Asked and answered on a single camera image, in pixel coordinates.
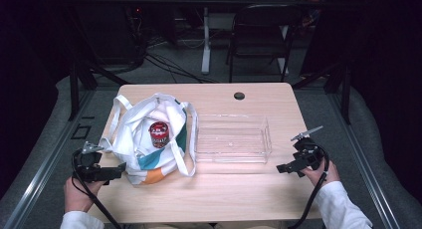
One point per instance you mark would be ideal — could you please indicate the white table leg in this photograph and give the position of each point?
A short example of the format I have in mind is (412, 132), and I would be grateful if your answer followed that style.
(206, 46)

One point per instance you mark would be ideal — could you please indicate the grey metal floor rail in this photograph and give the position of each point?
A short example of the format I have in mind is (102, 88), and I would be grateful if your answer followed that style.
(46, 166)
(368, 166)

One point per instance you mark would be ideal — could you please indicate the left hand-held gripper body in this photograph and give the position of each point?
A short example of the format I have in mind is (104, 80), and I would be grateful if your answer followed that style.
(87, 162)

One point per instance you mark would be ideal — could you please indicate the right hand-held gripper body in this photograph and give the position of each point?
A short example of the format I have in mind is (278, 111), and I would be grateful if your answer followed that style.
(308, 154)

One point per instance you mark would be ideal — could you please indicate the black folding chair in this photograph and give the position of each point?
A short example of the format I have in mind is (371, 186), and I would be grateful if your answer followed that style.
(258, 33)

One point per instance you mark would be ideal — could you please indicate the white teal orange tote bag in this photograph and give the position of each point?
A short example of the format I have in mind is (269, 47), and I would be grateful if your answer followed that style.
(142, 156)

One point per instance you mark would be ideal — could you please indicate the black metal stand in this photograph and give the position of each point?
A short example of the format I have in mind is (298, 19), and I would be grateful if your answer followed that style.
(345, 89)
(74, 89)

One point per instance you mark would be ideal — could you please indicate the red can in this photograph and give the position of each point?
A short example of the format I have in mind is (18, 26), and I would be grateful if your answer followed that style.
(159, 134)

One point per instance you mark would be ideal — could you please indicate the person's left hand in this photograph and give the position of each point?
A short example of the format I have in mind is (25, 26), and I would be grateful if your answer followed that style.
(78, 195)

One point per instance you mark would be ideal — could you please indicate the person's right hand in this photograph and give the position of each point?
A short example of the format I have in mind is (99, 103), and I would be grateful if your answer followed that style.
(326, 176)

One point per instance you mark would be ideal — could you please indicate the clear plastic tray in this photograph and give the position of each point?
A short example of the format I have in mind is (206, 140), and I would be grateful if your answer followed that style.
(232, 139)

